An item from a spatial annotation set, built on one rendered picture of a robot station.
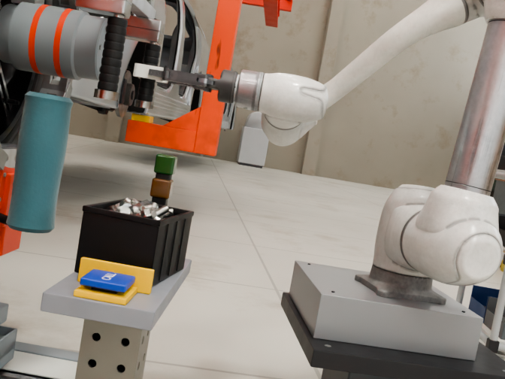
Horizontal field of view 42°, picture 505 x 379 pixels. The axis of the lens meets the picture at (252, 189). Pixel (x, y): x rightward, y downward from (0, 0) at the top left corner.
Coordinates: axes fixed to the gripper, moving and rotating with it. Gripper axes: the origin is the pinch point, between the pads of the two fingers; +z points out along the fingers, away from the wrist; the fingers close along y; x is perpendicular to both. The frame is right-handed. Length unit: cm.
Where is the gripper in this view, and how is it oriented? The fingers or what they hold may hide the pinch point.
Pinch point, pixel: (149, 73)
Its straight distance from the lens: 158.1
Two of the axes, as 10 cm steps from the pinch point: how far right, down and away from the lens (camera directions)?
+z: -9.8, -1.7, 0.2
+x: 1.7, -9.8, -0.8
